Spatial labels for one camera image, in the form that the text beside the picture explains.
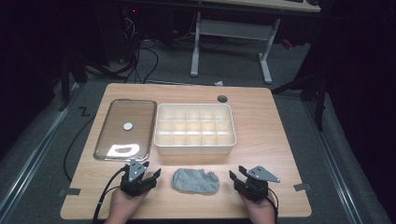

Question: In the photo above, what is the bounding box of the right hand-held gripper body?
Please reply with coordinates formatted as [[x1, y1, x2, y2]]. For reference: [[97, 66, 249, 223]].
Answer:
[[233, 164, 281, 203]]

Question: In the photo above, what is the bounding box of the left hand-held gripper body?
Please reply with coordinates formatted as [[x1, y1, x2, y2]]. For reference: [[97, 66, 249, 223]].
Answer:
[[120, 159, 151, 198]]

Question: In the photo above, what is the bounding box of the grey sock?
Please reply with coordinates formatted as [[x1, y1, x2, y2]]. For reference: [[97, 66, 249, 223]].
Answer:
[[170, 167, 220, 195]]

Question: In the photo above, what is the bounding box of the white divided storage box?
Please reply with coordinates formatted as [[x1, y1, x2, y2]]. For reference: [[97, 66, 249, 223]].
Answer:
[[153, 103, 237, 156]]

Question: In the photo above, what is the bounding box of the person's left hand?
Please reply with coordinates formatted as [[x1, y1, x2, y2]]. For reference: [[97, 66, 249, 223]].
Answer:
[[108, 186, 148, 219]]

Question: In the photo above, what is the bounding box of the person's right hand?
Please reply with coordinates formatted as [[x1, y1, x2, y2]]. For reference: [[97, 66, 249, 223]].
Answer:
[[238, 191, 277, 220]]

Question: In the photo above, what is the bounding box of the clear plastic box lid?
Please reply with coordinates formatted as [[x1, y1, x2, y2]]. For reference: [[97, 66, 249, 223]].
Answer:
[[92, 98, 158, 162]]

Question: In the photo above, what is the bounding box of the grey tape strip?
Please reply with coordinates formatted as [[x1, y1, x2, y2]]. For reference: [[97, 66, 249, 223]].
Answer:
[[292, 182, 312, 192], [58, 188, 82, 198]]

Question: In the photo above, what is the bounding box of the black metal stand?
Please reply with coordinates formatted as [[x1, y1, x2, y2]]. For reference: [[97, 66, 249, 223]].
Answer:
[[270, 69, 330, 133], [57, 50, 90, 113]]

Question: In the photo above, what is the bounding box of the right hand-held gripper black cable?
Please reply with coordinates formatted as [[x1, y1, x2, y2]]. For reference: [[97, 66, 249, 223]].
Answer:
[[266, 187, 280, 224]]

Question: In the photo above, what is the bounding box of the black floor cable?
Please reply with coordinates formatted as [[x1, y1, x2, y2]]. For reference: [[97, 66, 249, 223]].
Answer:
[[63, 113, 97, 183]]

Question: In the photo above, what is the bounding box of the metal floor rail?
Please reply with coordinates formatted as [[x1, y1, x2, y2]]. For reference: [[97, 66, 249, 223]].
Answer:
[[0, 83, 80, 217], [302, 98, 364, 224]]

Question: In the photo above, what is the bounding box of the bundle of black cables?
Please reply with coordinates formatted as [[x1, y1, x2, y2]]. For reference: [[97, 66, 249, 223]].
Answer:
[[120, 12, 161, 85]]

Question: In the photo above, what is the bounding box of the white metal frame desk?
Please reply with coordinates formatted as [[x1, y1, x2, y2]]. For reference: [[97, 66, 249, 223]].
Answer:
[[190, 0, 322, 85]]

